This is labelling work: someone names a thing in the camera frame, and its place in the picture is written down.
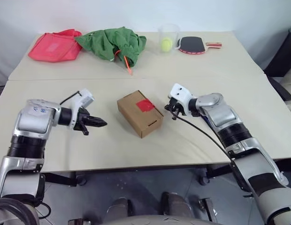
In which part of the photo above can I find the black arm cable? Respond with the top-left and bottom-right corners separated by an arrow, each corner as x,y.
60,90 -> 82,105
176,114 -> 236,163

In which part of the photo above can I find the green crumpled cloth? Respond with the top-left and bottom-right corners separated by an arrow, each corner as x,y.
74,26 -> 147,69

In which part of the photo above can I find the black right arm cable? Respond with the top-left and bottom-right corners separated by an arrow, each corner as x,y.
176,114 -> 236,163

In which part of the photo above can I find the black table frame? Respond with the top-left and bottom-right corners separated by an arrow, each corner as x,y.
43,160 -> 234,188

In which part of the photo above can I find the red fabric bag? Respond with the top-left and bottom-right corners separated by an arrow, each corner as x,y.
28,29 -> 83,63

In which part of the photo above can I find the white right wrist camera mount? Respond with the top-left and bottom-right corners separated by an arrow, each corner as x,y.
168,83 -> 196,117

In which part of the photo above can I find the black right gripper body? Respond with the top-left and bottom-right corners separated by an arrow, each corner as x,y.
169,97 -> 186,117

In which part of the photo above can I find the brown cardboard box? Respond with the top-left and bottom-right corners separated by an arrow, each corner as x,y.
116,90 -> 164,139

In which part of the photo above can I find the clear plastic measuring cup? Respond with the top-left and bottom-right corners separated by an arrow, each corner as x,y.
158,23 -> 182,56

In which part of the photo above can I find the black chair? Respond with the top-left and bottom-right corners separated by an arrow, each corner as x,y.
263,27 -> 291,102

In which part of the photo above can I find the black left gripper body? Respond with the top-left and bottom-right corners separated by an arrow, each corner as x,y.
74,107 -> 91,131

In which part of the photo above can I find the dark rounded robot leg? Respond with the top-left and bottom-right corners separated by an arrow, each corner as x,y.
160,191 -> 193,219
107,197 -> 129,219

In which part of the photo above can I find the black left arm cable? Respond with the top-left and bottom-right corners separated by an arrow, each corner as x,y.
60,90 -> 82,105

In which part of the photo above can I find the black corrugated hose loop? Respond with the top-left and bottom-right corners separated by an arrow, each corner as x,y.
0,197 -> 52,225

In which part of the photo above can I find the orange drawstring cord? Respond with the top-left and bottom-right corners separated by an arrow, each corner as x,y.
114,49 -> 135,76

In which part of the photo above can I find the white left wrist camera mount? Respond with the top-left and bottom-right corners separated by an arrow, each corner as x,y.
70,88 -> 95,129

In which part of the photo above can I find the black table caster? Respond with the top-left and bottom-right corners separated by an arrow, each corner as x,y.
198,167 -> 210,186
76,172 -> 87,186

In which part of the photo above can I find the dark metal bracket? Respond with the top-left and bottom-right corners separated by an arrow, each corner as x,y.
197,197 -> 218,223

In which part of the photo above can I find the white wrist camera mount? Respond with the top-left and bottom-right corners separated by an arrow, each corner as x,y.
168,83 -> 196,117
70,88 -> 95,129

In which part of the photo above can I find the yellow tennis ball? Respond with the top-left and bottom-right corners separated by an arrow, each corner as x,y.
161,38 -> 173,53

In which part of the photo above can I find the black table tennis paddle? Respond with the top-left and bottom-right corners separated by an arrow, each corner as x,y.
176,36 -> 223,56

